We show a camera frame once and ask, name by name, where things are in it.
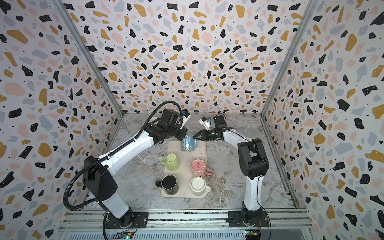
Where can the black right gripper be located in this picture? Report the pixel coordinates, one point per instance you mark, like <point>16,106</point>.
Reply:
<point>205,133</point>

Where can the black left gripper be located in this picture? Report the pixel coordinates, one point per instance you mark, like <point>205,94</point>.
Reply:
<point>183,131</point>

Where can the blue butterfly mug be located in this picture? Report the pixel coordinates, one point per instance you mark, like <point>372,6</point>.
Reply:
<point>188,143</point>

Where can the light green mug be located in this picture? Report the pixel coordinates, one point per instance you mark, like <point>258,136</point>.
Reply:
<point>171,162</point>

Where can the pink mug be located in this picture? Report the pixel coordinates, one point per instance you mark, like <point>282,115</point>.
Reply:
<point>199,169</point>

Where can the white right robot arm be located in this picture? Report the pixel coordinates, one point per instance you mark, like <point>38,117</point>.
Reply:
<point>253,163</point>

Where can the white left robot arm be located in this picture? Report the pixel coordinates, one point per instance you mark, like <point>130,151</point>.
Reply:
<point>100,178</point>

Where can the white mug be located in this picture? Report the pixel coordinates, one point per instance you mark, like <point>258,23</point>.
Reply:
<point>199,186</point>

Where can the black mug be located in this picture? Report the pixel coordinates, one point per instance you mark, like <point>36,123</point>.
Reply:
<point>169,183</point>

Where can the cream plastic tray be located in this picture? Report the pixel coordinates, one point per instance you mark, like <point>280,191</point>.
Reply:
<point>184,174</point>

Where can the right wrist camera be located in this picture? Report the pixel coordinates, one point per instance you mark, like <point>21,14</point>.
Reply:
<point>216,122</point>

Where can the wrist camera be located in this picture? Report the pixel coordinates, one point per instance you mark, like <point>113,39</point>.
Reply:
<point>216,122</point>
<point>175,119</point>

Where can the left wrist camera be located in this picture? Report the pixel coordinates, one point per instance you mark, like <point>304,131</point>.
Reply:
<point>175,119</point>

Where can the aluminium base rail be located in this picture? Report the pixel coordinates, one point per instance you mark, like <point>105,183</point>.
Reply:
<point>189,224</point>

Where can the metal right corner post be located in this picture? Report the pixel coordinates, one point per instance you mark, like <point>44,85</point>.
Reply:
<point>290,54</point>

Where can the metal corner post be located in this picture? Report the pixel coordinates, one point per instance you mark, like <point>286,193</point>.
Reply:
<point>290,54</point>
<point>65,16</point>

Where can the metal left corner post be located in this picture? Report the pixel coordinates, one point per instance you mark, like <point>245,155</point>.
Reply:
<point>65,16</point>

